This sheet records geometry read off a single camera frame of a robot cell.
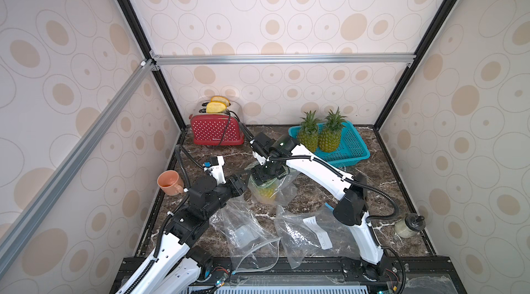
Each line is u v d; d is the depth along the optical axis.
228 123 1.00
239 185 0.62
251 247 0.69
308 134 0.96
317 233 0.72
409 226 0.75
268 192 0.74
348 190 0.50
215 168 0.63
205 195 0.51
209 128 1.03
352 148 1.05
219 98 1.06
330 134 0.98
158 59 0.90
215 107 1.02
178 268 0.59
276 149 0.57
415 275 0.74
